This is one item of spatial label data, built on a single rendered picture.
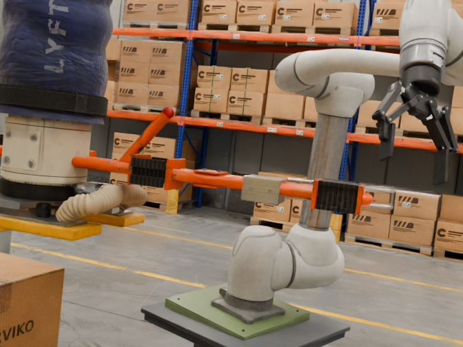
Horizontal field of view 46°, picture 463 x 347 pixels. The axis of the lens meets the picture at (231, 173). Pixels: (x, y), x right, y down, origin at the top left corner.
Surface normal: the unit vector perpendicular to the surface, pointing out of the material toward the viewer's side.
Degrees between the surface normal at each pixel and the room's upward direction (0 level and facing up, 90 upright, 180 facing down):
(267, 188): 90
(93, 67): 81
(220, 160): 90
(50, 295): 90
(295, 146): 90
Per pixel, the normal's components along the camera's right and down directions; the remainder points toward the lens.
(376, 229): -0.36, -0.01
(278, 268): 0.43, 0.12
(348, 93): 0.32, 0.31
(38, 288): 0.92, 0.13
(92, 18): 0.83, 0.00
